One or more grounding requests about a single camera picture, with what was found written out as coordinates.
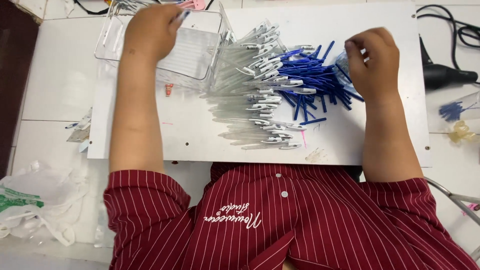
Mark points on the clear bag with blue refills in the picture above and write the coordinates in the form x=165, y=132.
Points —
x=457, y=109

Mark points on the pink paper scrap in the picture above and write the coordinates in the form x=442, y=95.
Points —
x=471, y=207

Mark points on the clear plastic storage box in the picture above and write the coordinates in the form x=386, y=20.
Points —
x=195, y=48

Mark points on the dark brown door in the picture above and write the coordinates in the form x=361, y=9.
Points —
x=15, y=86

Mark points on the pile of blue pen refills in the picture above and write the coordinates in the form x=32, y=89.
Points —
x=311, y=75

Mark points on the pink plastic object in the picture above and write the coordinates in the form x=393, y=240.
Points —
x=193, y=3

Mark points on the heap of paper scraps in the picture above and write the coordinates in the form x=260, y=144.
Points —
x=80, y=131

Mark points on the metal chair frame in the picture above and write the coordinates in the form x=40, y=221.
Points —
x=455, y=200

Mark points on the white work board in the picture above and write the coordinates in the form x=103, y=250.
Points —
x=157, y=127

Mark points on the small clear plastic bag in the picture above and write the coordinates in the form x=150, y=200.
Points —
x=340, y=65

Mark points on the person's right hand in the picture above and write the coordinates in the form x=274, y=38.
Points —
x=377, y=67

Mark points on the pile of clear pen barrels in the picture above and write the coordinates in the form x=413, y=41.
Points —
x=258, y=101

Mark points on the yellow rubber bands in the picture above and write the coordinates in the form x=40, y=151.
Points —
x=461, y=133

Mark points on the clear ballpoint pen blue tip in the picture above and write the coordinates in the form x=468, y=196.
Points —
x=183, y=16

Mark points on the person's left fingers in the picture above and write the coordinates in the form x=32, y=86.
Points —
x=175, y=14

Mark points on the small pink figurine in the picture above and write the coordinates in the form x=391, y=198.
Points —
x=169, y=90

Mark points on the black hair dryer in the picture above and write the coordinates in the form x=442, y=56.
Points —
x=442, y=75

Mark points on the person's left hand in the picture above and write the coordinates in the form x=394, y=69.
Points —
x=150, y=33

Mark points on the red striped shirt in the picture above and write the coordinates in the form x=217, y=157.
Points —
x=300, y=225

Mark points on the white plastic bag green print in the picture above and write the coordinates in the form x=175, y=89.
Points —
x=33, y=202

